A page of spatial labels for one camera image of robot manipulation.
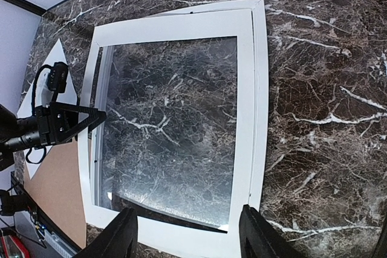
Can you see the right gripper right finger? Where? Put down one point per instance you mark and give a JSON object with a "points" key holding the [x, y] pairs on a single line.
{"points": [[259, 239]]}

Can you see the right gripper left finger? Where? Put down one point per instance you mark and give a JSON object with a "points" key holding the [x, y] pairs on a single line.
{"points": [[118, 239]]}

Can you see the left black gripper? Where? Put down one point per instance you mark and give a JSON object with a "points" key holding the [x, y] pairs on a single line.
{"points": [[60, 122]]}

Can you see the dark landscape photo print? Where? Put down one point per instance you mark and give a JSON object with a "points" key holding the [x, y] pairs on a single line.
{"points": [[44, 96]]}

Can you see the clear acrylic sheet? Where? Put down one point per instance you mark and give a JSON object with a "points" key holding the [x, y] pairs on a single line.
{"points": [[168, 142]]}

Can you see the white picture frame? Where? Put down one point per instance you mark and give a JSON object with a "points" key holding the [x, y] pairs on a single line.
{"points": [[260, 104]]}

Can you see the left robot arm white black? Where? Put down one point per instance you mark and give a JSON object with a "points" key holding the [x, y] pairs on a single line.
{"points": [[18, 135]]}

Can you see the brown cardboard backing board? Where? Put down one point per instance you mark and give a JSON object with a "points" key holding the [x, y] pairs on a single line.
{"points": [[54, 185]]}

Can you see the red framed picture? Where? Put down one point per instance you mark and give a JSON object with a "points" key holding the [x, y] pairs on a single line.
{"points": [[11, 245]]}

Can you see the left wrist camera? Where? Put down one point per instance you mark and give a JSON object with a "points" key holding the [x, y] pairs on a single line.
{"points": [[57, 78]]}

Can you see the white slotted cable duct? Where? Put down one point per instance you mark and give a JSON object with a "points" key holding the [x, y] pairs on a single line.
{"points": [[57, 244]]}

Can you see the left black corner post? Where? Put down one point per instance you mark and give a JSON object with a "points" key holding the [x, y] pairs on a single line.
{"points": [[28, 6]]}

